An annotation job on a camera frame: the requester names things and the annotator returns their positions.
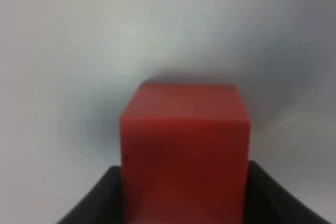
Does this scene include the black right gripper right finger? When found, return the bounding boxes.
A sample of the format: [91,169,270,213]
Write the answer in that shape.
[244,161,328,224]

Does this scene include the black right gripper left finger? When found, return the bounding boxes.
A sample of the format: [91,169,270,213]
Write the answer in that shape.
[59,166,123,224]

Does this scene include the red cube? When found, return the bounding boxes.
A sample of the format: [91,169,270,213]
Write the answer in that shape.
[120,82,250,223]

